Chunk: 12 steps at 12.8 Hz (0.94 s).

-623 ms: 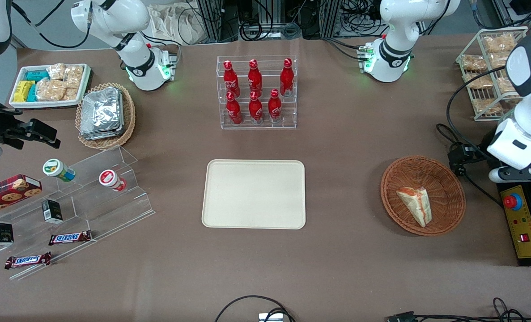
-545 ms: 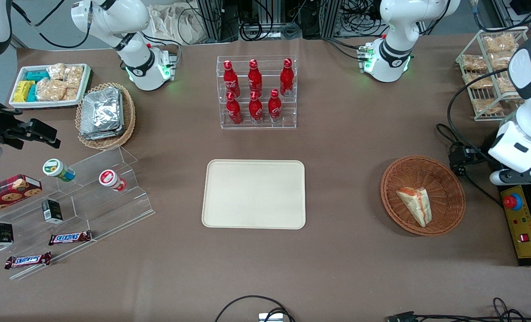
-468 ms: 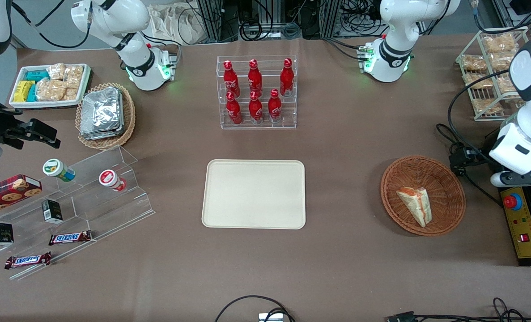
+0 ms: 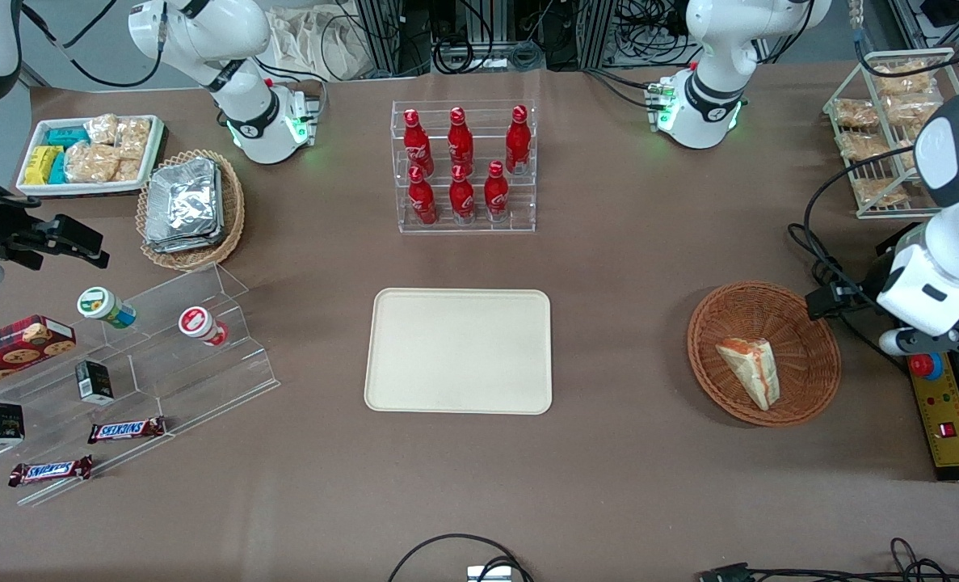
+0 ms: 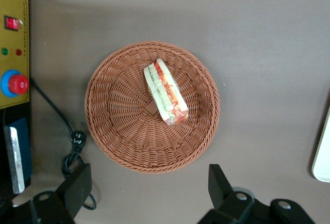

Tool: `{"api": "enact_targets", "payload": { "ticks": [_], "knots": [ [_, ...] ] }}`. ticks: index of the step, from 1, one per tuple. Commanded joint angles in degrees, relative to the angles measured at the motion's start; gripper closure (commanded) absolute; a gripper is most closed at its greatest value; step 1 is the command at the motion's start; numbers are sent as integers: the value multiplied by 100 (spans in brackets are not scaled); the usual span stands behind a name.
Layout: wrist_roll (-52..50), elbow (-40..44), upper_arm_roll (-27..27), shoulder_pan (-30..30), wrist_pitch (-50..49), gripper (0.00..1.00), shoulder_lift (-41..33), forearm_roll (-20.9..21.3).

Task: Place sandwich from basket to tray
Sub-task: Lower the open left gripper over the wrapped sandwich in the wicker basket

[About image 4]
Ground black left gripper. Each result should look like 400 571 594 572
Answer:
806 273 894 323

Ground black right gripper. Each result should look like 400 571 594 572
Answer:
0 150 111 272

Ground triangle sandwich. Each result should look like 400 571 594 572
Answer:
715 337 781 411

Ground brown round wicker basket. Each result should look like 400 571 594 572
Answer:
687 280 843 428

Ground white rectangular snack tray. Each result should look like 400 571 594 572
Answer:
16 114 166 198

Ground light oval wicker basket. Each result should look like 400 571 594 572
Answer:
136 149 246 271

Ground beige plastic serving tray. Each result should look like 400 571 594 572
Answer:
364 288 553 415

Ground green lid cup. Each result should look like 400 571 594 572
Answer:
76 286 137 329

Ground yellow snack pack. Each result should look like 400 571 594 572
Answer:
24 145 65 186

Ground silver foil container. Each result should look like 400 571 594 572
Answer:
144 166 226 255
148 157 221 242

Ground red emergency stop button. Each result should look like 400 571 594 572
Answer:
908 351 945 382

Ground red cookie box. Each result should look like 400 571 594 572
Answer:
0 314 77 396

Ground small black box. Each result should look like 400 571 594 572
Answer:
74 359 116 406
0 401 26 448

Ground red lid cup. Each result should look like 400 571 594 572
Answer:
178 306 230 348

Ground clear acrylic step display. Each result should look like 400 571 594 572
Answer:
0 262 281 508

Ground black machine with yellow panel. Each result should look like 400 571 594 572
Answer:
873 222 959 483

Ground brown snickers bar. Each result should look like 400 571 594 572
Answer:
7 454 95 488
86 415 167 445

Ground beige tote bag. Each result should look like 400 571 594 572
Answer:
267 6 376 82

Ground red cola bottle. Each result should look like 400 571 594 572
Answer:
447 106 475 171
402 108 435 175
448 163 477 222
407 165 439 226
483 159 511 221
505 104 532 175

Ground clear acrylic bottle rack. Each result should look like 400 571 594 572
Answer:
391 99 537 234

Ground black power cable with plug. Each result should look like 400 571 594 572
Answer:
787 223 910 374

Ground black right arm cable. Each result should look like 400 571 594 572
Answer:
20 0 166 91

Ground white wire rack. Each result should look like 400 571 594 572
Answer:
822 48 959 220

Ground black tangled cables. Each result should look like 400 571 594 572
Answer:
746 537 959 582

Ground aluminium frame rack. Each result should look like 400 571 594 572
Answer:
353 0 404 79

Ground coiled black cable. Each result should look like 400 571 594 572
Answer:
433 34 498 75

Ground black looped cable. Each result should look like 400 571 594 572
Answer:
387 533 535 582

